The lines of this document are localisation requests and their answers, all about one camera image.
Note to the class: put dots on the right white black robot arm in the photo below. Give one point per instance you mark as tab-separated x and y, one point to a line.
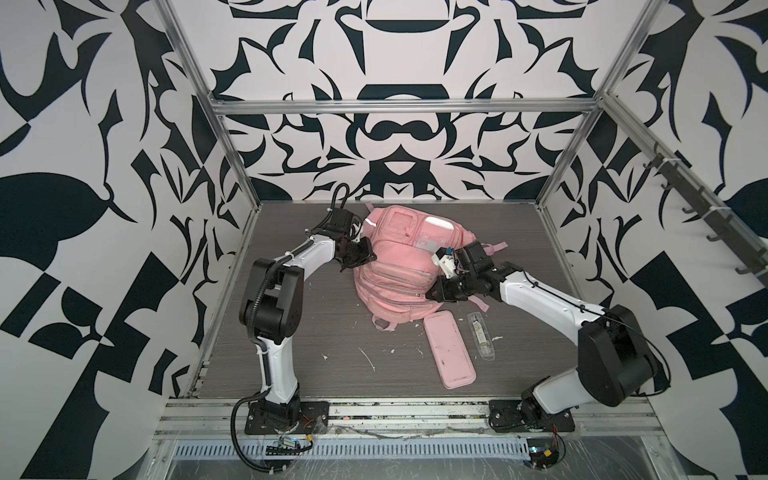
614	357

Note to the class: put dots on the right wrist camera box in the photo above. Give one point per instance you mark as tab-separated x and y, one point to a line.
474	259

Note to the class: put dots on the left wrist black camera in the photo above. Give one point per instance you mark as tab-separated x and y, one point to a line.
341	223

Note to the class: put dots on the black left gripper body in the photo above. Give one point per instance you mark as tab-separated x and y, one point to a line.
356	253

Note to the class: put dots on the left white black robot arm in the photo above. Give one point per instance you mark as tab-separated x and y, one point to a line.
272	308

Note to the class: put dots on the clear plastic pen case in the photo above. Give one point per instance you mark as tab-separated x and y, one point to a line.
483	341

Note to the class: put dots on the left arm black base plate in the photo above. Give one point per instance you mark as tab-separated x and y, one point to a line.
271	418

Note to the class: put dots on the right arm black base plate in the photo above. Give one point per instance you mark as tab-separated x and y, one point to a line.
525	415

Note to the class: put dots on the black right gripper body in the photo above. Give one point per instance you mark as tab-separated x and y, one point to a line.
456	288

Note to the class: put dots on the right small circuit board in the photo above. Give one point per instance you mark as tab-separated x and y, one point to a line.
545	457

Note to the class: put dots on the left small circuit board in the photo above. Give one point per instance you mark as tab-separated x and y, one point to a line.
289	447

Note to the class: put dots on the black wall hook rail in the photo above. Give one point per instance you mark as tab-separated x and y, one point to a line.
703	204

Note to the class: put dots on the small circuit board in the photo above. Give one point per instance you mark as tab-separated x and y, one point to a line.
545	457
289	447

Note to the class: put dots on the aluminium frame rail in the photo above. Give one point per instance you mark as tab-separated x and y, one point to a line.
209	418

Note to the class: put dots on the pink student backpack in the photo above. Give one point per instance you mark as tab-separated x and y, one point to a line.
394	286

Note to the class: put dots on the white slotted cable duct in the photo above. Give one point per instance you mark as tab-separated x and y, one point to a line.
366	449

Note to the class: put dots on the pink pencil case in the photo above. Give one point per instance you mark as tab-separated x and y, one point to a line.
449	351

